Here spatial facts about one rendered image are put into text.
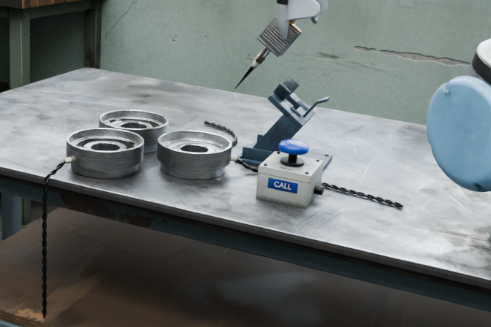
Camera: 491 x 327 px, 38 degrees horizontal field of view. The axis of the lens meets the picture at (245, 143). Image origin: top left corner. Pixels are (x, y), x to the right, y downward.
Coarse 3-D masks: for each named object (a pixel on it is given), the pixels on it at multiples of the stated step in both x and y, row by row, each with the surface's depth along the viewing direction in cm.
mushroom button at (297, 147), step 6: (282, 144) 93; (288, 144) 92; (294, 144) 92; (300, 144) 93; (306, 144) 93; (282, 150) 92; (288, 150) 92; (294, 150) 92; (300, 150) 92; (306, 150) 92; (294, 156) 93
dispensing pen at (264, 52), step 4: (292, 20) 102; (300, 32) 103; (296, 36) 103; (264, 48) 105; (288, 48) 105; (260, 52) 105; (264, 52) 105; (268, 52) 105; (284, 52) 105; (256, 56) 106; (260, 56) 105; (264, 56) 105; (256, 60) 105; (260, 60) 105; (252, 64) 106; (256, 64) 106; (252, 68) 106; (248, 72) 107; (244, 76) 107; (240, 80) 108
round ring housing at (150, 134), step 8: (112, 112) 111; (120, 112) 112; (128, 112) 113; (136, 112) 113; (144, 112) 113; (152, 112) 113; (104, 120) 110; (112, 120) 111; (152, 120) 112; (160, 120) 112; (168, 120) 109; (120, 128) 104; (128, 128) 104; (136, 128) 104; (144, 128) 104; (152, 128) 105; (160, 128) 106; (144, 136) 104; (152, 136) 105; (144, 144) 105; (152, 144) 106; (144, 152) 106; (152, 152) 107
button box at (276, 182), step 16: (272, 160) 95; (304, 160) 96; (320, 160) 96; (272, 176) 92; (288, 176) 91; (304, 176) 90; (320, 176) 96; (256, 192) 93; (272, 192) 92; (288, 192) 92; (304, 192) 91; (320, 192) 93
